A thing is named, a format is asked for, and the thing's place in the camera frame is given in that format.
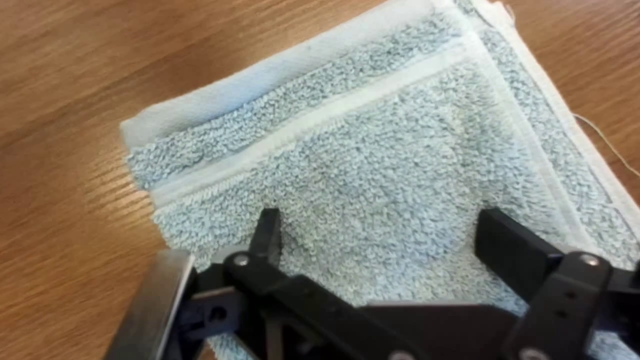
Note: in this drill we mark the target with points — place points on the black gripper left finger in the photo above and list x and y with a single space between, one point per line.
262 255

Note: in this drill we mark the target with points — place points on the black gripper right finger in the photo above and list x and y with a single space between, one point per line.
544 277

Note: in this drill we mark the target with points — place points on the light blue towel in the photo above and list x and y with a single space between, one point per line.
381 143

